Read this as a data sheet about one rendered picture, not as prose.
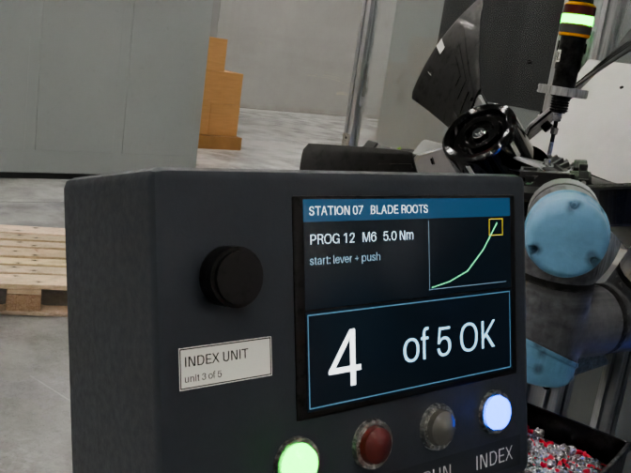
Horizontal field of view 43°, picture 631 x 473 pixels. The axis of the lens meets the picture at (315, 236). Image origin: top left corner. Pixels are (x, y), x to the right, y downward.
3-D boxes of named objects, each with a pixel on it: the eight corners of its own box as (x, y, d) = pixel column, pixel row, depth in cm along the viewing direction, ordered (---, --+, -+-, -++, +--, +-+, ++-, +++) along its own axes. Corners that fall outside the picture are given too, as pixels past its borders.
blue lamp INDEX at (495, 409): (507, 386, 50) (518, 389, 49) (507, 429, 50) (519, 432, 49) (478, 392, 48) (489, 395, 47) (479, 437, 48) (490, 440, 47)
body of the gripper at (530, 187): (521, 162, 99) (518, 174, 88) (594, 167, 97) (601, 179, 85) (515, 223, 101) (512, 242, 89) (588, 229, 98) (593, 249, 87)
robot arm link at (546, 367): (611, 384, 82) (636, 282, 80) (535, 397, 76) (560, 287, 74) (553, 355, 89) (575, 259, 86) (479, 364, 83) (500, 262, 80)
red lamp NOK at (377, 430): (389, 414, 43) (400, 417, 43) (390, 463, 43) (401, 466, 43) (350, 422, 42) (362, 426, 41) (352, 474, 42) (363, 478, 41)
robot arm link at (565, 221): (513, 279, 75) (531, 189, 73) (516, 253, 85) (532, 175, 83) (601, 296, 73) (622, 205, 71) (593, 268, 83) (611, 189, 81)
